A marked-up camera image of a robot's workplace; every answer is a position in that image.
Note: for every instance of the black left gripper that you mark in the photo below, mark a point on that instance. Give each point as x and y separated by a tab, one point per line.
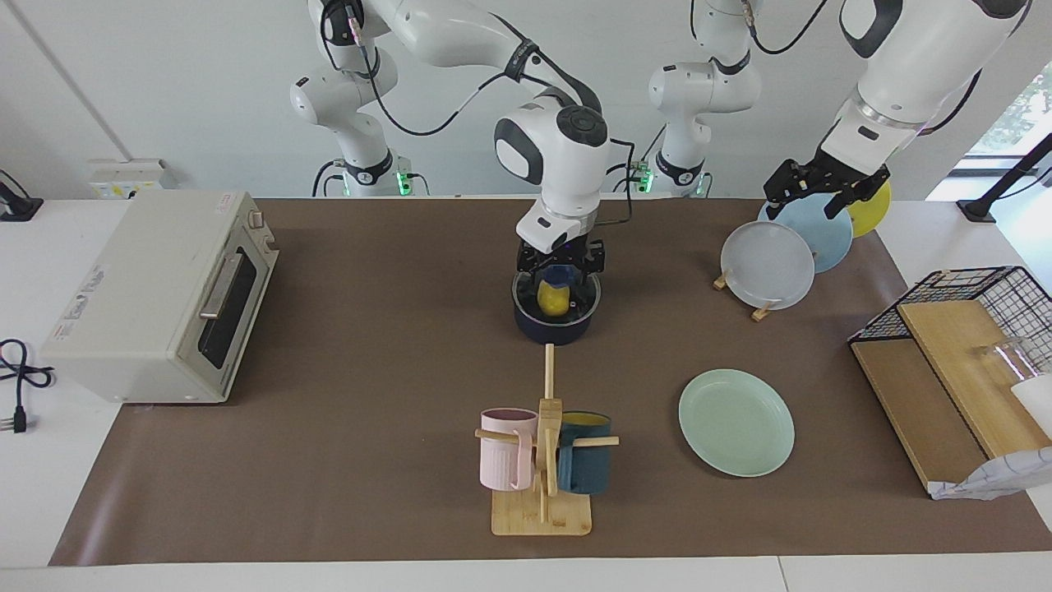
846	177

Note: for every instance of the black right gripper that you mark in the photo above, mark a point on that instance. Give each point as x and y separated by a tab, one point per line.
592	255

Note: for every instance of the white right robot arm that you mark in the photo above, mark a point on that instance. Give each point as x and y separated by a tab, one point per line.
551	156

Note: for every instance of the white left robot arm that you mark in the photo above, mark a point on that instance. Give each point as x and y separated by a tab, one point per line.
920	57

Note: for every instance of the light blue plate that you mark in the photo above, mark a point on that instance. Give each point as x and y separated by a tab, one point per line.
826	238

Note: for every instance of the yellow plate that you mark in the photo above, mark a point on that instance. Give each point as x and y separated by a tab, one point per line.
873	215

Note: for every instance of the grey plate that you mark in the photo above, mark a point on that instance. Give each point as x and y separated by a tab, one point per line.
766	265

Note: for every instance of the wooden plate rack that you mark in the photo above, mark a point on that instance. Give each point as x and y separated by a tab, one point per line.
762	312

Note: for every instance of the pale green plate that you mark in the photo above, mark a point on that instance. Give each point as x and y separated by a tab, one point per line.
735	423

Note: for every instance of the pink mug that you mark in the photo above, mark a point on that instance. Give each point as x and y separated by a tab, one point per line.
503	456

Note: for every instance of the dark teal mug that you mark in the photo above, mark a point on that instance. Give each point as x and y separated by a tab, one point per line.
585	469

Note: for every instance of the black stand clamp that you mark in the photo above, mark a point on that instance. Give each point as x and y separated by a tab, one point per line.
1007	181

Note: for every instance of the brown table mat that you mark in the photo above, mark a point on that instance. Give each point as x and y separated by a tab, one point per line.
370	370

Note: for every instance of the wooden mug tree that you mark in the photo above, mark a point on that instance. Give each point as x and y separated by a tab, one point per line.
542	514

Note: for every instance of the clear glass cup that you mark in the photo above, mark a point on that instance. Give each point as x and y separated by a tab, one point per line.
1015	358

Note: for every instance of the white cup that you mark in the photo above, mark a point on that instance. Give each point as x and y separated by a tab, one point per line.
1037	403

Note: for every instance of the white checked cloth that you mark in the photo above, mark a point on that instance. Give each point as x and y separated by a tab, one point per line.
994	477

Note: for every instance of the beige toaster oven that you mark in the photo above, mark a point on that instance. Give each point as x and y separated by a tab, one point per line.
140	288

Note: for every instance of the white wall socket box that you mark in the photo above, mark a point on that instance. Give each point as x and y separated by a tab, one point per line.
127	177

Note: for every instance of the black desk mount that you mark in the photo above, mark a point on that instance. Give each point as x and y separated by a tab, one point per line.
16	205

